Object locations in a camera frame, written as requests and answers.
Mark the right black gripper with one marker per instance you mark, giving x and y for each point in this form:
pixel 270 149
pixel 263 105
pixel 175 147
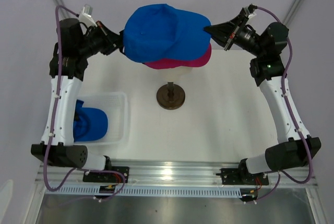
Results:
pixel 225 33

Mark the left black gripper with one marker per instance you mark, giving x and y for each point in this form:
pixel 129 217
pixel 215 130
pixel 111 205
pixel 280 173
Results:
pixel 115 41

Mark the blue baseball cap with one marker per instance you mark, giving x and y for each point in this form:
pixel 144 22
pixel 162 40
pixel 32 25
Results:
pixel 160 31
pixel 90 124

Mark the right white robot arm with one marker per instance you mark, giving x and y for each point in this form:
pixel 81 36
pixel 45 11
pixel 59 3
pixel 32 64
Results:
pixel 296 147

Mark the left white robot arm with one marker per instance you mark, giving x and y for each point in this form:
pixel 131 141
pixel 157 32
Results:
pixel 67 68

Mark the white plastic basket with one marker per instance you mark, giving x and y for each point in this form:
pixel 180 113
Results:
pixel 115 105

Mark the cream mannequin head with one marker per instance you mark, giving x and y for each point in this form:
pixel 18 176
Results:
pixel 174 74

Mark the dark round mannequin stand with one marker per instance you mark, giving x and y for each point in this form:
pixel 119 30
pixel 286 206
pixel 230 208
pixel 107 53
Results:
pixel 170 96

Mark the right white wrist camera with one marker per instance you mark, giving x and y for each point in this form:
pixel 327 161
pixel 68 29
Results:
pixel 250 11

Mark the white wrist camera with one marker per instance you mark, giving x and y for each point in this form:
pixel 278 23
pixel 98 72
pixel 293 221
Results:
pixel 85 16
pixel 250 11

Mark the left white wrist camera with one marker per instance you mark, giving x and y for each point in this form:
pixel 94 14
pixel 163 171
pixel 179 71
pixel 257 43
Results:
pixel 85 16

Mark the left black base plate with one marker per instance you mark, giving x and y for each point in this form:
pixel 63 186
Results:
pixel 100 177

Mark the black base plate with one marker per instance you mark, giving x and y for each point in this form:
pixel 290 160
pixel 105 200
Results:
pixel 234 176
pixel 100 177

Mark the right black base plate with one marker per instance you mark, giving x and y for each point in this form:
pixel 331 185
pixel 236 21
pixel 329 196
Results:
pixel 234 176

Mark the white slotted cable duct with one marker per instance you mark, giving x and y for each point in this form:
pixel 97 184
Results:
pixel 95 190

